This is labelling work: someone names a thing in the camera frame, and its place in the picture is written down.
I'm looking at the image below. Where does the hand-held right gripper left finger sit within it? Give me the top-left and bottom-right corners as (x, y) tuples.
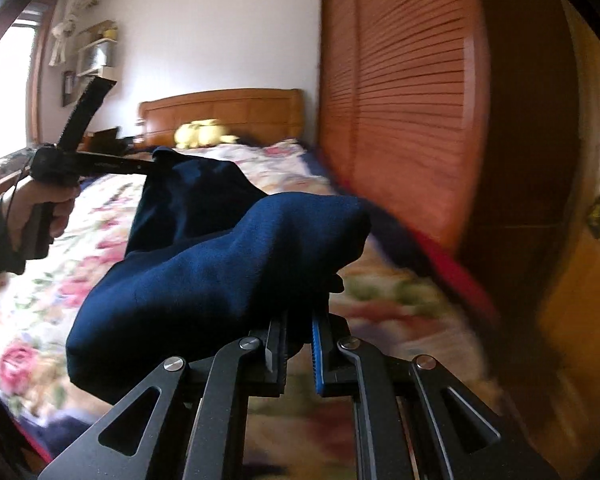
(39, 310), (289, 480)

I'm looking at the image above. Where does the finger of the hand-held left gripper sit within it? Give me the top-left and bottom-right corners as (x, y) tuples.
(125, 154), (159, 178)

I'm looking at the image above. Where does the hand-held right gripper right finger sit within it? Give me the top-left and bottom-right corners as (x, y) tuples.
(310, 310), (562, 480)

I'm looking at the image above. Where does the navy blue blazer jacket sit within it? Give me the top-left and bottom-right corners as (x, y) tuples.
(66, 146), (374, 407)

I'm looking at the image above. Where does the person's left hand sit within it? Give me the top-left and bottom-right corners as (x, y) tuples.
(2, 177), (81, 257)

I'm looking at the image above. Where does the wooden desk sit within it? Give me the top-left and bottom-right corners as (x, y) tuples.
(0, 144), (47, 207)

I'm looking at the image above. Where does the yellow plush toy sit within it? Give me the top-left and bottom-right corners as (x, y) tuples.
(174, 119), (237, 150)

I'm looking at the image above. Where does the window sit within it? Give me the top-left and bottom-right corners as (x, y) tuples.
(0, 19), (57, 167)

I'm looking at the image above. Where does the wooden bed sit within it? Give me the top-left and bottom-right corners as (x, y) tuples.
(0, 88), (503, 480)

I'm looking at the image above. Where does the white hanging doll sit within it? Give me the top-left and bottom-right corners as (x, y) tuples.
(47, 0), (94, 69)

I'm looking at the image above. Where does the red mattress cover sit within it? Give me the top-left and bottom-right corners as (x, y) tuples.
(419, 236), (502, 322)

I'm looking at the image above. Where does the wooden door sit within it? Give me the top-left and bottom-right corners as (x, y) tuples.
(542, 10), (600, 413)

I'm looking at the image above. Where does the wooden louvred wardrobe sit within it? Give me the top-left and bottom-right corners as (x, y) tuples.
(316, 0), (583, 313)

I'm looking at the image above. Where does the hanging key bunch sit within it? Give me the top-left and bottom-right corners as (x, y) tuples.
(587, 192), (600, 242)

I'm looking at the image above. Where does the white wall shelf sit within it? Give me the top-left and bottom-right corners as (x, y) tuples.
(60, 20), (119, 109)

